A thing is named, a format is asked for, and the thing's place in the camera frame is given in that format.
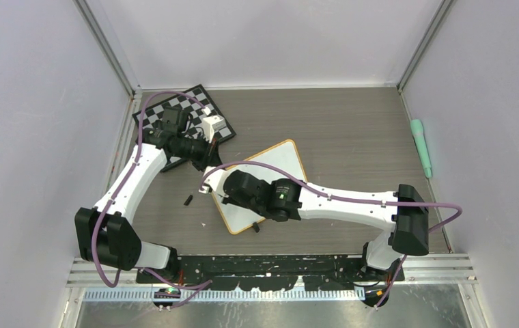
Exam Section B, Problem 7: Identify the black marker cap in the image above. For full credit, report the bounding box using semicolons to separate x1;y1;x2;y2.
184;195;193;206

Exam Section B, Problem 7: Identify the yellow framed whiteboard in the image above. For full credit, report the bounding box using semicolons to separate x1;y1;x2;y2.
212;139;307;235

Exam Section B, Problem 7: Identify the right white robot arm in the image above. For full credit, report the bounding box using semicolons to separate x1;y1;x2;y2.
217;169;429;281

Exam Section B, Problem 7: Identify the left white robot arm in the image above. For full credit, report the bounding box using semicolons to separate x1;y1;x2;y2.
74;107;227;283

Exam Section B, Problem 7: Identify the black whiteboard foot left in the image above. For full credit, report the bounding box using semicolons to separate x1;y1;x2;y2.
252;222;260;233

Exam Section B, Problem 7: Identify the black white checkerboard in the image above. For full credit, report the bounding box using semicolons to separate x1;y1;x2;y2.
132;84;237;174

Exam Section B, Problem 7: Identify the mint green microphone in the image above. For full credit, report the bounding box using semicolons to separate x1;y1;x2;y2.
410;119;432;179

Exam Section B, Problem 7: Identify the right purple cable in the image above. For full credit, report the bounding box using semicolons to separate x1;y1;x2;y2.
199;161;463;311

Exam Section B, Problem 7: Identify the purple cable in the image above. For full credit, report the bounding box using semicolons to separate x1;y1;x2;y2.
91;92;213;309
199;161;463;311

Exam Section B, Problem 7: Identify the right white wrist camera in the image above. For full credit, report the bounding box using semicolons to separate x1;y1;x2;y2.
198;167;231;197

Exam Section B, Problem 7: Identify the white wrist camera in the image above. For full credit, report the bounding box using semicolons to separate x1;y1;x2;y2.
198;167;231;197
201;115;227;144

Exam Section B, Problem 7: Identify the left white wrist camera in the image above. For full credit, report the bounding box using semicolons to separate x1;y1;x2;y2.
201;115;227;144

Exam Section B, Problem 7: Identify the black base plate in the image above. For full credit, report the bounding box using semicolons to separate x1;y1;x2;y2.
136;255;404;292

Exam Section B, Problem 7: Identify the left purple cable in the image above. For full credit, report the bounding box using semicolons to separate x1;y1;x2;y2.
91;92;213;309

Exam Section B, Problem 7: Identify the aluminium frame rail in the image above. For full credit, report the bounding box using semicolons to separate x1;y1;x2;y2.
66;254;479;302

